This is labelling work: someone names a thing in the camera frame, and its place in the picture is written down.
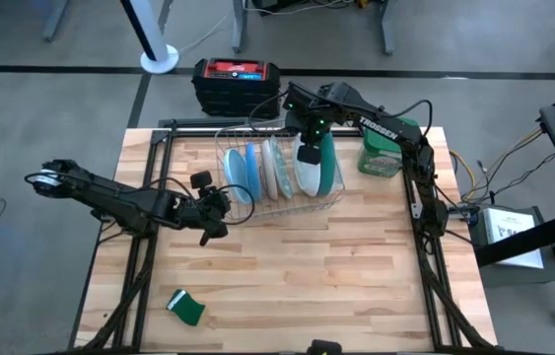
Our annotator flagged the light blue plate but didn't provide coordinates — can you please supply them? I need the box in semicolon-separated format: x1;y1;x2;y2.
222;147;252;206

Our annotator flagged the wire dish rack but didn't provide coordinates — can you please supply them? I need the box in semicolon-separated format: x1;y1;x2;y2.
214;125;347;222

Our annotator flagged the grey desk leg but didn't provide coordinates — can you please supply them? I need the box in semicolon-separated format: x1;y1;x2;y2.
42;0;69;43
380;0;397;56
231;0;249;54

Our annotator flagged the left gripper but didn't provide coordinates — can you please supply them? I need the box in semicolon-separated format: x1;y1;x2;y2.
173;189;233;248

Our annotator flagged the white box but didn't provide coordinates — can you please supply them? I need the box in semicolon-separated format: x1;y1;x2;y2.
482;206;545;270

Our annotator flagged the plain white plate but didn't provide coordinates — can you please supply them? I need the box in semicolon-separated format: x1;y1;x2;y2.
292;132;324;198

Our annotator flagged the black aluminium rig frame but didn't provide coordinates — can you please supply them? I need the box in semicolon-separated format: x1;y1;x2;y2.
72;116;498;354

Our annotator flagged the yellow cable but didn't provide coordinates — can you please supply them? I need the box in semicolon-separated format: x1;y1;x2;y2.
449;125;544;198

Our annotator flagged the plain teal plate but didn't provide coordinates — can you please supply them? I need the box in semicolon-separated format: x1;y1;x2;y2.
316;130;339;197

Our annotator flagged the black floor cable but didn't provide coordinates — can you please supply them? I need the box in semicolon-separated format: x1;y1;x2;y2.
493;152;555;196

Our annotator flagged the grey box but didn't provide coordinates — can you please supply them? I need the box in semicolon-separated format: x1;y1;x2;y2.
468;204;555;288

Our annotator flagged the green detergent tub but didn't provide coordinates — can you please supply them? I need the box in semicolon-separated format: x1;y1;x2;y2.
357;116;421;179

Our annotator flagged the white tower fan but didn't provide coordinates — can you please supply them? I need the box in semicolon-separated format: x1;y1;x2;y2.
119;0;180;75

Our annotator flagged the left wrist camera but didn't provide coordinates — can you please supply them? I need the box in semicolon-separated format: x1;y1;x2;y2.
189;170;215;192

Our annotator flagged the beige plate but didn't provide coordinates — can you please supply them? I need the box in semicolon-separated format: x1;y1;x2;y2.
259;139;278;201

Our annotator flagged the green sponge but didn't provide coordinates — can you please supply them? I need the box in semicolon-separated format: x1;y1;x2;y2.
166;288;207;327

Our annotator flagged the red black power station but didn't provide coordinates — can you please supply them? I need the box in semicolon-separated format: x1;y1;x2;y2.
190;57;282;120

